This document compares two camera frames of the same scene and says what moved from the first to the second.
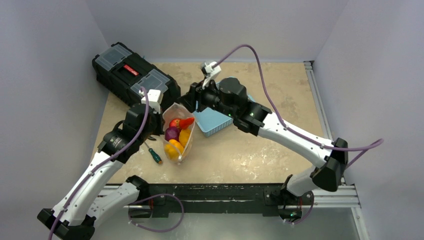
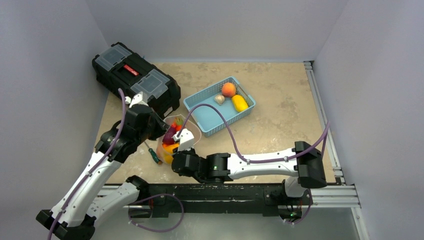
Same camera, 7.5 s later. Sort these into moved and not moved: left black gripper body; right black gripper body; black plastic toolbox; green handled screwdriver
Moved: right black gripper body
Not moved: black plastic toolbox; green handled screwdriver; left black gripper body
